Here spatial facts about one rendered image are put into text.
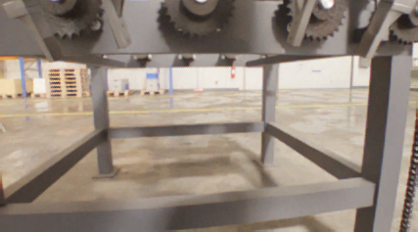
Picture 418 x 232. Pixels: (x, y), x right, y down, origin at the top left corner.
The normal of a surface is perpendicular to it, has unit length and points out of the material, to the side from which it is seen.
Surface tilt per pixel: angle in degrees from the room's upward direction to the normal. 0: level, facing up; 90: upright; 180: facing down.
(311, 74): 90
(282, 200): 90
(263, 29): 90
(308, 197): 90
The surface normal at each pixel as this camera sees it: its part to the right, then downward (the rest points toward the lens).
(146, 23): 0.13, 0.12
